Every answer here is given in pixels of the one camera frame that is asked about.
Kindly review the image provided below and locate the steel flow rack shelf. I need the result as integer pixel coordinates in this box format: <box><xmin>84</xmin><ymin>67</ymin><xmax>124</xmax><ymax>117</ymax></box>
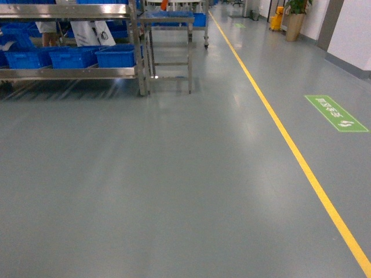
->
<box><xmin>1</xmin><ymin>1</ymin><xmax>148</xmax><ymax>96</ymax></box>

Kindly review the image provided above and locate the steel side table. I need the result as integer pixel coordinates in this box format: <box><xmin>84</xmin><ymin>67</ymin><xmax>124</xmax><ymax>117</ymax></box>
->
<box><xmin>139</xmin><ymin>11</ymin><xmax>194</xmax><ymax>94</ymax></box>

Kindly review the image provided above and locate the blue crate on rack right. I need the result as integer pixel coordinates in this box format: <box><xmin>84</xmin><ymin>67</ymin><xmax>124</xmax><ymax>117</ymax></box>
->
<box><xmin>95</xmin><ymin>44</ymin><xmax>137</xmax><ymax>68</ymax></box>

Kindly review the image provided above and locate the blue crate on rack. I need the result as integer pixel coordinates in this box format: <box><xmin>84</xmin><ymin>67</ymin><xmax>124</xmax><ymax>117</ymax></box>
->
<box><xmin>49</xmin><ymin>46</ymin><xmax>107</xmax><ymax>69</ymax></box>
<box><xmin>95</xmin><ymin>44</ymin><xmax>137</xmax><ymax>68</ymax></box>
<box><xmin>4</xmin><ymin>46</ymin><xmax>70</xmax><ymax>69</ymax></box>

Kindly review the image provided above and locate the white hanging bag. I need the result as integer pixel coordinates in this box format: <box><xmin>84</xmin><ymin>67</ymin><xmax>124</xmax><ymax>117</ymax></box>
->
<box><xmin>70</xmin><ymin>21</ymin><xmax>116</xmax><ymax>46</ymax></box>

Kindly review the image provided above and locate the blue crate on rack middle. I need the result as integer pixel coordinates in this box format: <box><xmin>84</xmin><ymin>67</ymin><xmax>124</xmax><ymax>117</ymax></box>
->
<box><xmin>49</xmin><ymin>46</ymin><xmax>107</xmax><ymax>69</ymax></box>

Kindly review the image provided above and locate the yellow mop bucket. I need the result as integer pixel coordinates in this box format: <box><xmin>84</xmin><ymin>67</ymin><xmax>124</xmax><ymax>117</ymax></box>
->
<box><xmin>270</xmin><ymin>6</ymin><xmax>284</xmax><ymax>31</ymax></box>

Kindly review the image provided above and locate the green floor sign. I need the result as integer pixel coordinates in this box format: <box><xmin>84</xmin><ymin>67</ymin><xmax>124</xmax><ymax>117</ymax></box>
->
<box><xmin>304</xmin><ymin>95</ymin><xmax>370</xmax><ymax>133</ymax></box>

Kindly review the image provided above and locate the tan plant pot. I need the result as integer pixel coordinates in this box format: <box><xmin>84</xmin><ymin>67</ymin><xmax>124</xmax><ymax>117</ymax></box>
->
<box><xmin>285</xmin><ymin>13</ymin><xmax>305</xmax><ymax>42</ymax></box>

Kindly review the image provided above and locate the green potted plant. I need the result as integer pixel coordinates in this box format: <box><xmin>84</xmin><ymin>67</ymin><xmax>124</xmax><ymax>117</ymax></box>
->
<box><xmin>284</xmin><ymin>0</ymin><xmax>313</xmax><ymax>14</ymax></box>

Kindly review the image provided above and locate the blue crate on rack left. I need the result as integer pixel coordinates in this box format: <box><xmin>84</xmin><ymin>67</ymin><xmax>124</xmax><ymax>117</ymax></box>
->
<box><xmin>4</xmin><ymin>46</ymin><xmax>70</xmax><ymax>69</ymax></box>

